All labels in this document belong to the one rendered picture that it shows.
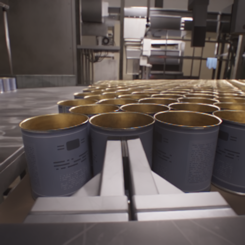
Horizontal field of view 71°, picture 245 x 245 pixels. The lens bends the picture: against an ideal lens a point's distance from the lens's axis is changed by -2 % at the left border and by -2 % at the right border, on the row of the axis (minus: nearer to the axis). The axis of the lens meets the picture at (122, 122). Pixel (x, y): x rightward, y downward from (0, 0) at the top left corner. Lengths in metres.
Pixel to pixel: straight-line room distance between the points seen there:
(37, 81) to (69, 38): 1.55
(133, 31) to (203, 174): 3.23
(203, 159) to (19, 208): 0.18
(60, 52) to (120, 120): 2.76
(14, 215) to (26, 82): 1.30
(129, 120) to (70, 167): 0.09
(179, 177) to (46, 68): 2.89
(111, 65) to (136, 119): 2.93
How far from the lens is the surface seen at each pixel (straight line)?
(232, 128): 0.21
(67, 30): 2.97
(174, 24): 3.47
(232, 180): 0.23
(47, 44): 3.02
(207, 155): 0.19
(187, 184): 0.19
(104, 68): 3.13
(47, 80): 1.53
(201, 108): 0.30
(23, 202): 0.22
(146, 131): 0.16
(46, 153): 0.17
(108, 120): 0.21
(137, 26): 3.37
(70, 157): 0.17
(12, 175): 0.31
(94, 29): 2.75
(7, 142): 0.36
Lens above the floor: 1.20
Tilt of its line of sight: 16 degrees down
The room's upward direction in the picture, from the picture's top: 2 degrees clockwise
